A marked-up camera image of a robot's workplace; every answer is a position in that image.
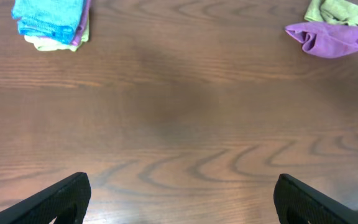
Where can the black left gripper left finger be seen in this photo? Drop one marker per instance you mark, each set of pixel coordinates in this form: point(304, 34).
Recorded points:
point(64, 202)

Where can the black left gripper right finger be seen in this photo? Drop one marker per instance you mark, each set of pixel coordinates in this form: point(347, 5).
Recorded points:
point(298, 203)

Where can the blue microfibre cloth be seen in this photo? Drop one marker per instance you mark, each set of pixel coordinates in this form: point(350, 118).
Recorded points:
point(55, 19)

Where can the folded green cloth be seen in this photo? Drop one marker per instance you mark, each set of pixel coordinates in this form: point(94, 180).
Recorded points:
point(45, 44)

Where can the crumpled purple cloth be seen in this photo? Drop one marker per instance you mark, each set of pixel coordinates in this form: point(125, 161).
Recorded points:
point(325, 40)

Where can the folded purple cloth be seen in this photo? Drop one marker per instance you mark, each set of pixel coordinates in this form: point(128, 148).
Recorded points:
point(85, 14)

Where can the crumpled green cloth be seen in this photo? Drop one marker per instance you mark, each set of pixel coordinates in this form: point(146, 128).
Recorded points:
point(332, 12)

